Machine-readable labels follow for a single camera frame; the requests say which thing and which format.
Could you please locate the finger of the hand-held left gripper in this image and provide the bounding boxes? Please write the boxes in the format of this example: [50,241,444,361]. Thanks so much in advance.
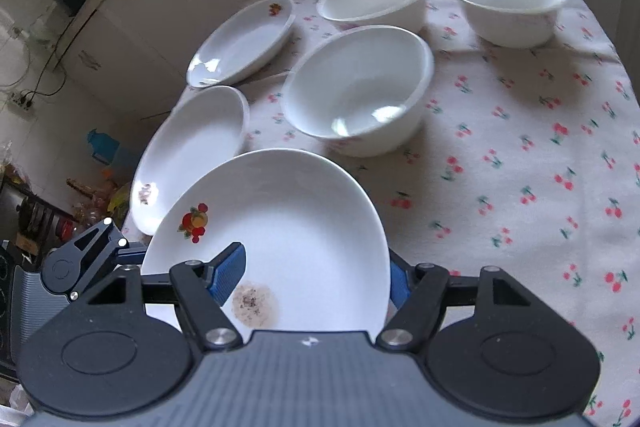
[64,217,147,280]

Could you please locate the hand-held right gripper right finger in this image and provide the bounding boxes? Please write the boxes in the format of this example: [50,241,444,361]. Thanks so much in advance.
[375,249,532,350]

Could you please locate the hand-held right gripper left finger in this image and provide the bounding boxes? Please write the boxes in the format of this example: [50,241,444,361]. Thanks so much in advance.
[89,242,247,351]

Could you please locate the white plate with stain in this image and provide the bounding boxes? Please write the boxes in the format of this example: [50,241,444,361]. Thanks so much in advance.
[140,149,391,344]

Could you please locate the white plate with fruit print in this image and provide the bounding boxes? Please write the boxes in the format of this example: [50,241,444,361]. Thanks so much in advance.
[186,0,296,88]
[130,85,250,236]

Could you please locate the yellow plastic bag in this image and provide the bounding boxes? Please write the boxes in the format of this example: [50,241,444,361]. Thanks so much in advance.
[107,184,135,214]

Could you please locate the blue plastic jug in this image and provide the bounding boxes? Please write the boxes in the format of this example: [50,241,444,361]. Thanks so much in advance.
[87,129,121,166]

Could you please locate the cherry print tablecloth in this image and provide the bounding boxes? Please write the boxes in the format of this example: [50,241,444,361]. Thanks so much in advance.
[122,0,640,427]

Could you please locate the white kitchen cabinet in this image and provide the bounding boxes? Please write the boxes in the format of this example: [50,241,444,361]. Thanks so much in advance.
[50,0,506,135]

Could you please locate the black power cable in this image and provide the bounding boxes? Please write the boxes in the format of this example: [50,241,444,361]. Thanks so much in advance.
[20,12,71,100]

